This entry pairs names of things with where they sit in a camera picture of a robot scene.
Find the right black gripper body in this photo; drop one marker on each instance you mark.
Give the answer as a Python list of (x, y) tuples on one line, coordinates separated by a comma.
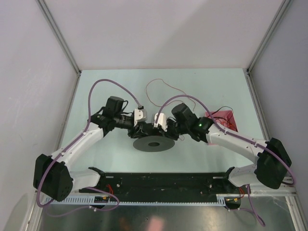
[(174, 129)]

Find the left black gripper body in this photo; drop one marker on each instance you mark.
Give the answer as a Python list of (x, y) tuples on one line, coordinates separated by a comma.
[(132, 132)]

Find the black cable spool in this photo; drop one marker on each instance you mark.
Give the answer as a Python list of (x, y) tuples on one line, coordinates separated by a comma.
[(153, 144)]

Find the pink plastic box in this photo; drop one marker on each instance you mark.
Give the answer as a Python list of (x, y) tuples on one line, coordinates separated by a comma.
[(225, 117)]

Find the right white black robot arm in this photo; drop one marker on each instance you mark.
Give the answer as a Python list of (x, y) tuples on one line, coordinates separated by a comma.
[(270, 160)]

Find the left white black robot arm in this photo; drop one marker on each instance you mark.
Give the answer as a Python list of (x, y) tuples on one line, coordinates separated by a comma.
[(53, 174)]

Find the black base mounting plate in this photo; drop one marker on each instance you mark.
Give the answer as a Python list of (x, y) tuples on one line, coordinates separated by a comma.
[(168, 188)]

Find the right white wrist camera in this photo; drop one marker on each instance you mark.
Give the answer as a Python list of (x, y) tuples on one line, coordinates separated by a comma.
[(160, 121)]

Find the left aluminium frame post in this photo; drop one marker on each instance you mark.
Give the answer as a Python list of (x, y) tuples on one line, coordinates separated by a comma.
[(58, 34)]

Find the aluminium frame post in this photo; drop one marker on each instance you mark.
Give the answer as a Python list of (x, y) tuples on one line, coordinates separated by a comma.
[(58, 34), (280, 14)]

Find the right aluminium frame post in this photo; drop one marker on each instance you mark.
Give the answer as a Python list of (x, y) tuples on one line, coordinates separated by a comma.
[(280, 14)]

